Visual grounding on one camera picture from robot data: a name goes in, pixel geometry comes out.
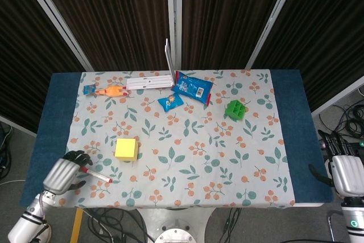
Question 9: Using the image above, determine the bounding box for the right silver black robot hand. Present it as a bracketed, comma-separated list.
[308, 130, 364, 197]

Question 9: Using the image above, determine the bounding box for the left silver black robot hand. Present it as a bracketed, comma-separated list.
[42, 150, 93, 196]

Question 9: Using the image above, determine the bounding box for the red white marker pen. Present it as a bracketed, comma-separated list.
[80, 166, 113, 184]

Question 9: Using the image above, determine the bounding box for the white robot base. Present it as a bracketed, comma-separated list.
[135, 207, 217, 243]

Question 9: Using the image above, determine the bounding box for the floral leaf-print tablecloth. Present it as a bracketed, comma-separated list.
[58, 69, 297, 208]

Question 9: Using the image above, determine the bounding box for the black labelled device box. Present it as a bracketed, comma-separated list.
[318, 138, 364, 157]

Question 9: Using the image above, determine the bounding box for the yellow wooden bar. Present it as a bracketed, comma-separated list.
[69, 208, 84, 243]

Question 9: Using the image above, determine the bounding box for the yellow cube block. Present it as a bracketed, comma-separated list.
[114, 138, 140, 162]

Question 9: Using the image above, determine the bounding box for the blue felt table cover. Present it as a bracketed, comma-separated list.
[19, 69, 334, 208]

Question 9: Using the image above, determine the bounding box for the small blue paper tag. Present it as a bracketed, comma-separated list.
[83, 83, 97, 96]

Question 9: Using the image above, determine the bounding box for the orange rubber chicken toy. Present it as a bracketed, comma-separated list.
[94, 84, 129, 98]

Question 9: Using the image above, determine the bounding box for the white L-shaped folding stand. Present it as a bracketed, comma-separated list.
[125, 38, 175, 92]

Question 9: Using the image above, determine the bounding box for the dark fabric divider panel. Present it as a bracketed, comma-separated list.
[0, 0, 95, 137]
[16, 0, 179, 72]
[244, 0, 364, 117]
[172, 0, 303, 71]

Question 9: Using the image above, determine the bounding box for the green plastic grid block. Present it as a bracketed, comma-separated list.
[224, 99, 247, 121]

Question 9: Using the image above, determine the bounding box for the small blue snack packet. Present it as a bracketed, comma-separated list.
[157, 92, 183, 112]

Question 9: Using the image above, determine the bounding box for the large blue snack bag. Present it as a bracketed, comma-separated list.
[171, 70, 214, 106]

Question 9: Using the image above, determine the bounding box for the thin white floor cable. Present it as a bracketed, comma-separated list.
[0, 179, 26, 187]

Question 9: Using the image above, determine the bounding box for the black floor cable bundle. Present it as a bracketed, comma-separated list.
[0, 122, 14, 180]
[82, 207, 156, 243]
[317, 102, 364, 143]

